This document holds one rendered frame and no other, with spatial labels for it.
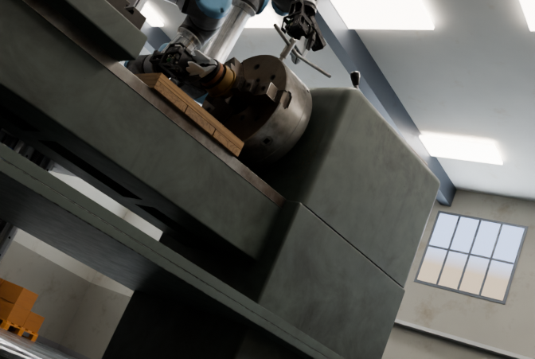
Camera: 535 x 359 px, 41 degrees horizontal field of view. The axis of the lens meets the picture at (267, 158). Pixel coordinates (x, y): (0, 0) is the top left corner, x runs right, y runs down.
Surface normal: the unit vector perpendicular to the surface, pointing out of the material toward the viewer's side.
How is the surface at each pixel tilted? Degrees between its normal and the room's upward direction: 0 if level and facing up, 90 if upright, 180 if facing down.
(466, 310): 90
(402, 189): 90
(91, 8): 90
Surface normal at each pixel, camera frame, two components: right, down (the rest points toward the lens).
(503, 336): -0.48, -0.49
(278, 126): 0.51, 0.38
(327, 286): 0.71, 0.06
